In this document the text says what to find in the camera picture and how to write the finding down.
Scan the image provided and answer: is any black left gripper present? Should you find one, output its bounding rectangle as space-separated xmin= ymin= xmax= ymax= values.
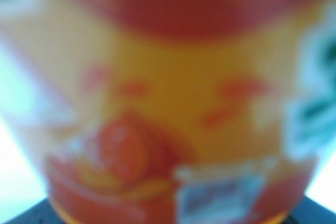
xmin=6 ymin=197 xmax=335 ymax=224

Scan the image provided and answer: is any orange soda plastic bottle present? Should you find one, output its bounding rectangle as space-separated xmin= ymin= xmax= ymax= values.
xmin=1 ymin=0 xmax=335 ymax=223

